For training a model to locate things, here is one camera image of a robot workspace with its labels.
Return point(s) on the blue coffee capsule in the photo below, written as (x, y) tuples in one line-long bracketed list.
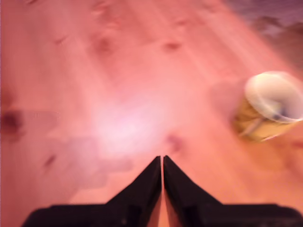
[(281, 113)]

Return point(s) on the yellow cartoon print mug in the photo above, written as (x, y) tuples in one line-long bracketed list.
[(267, 94)]

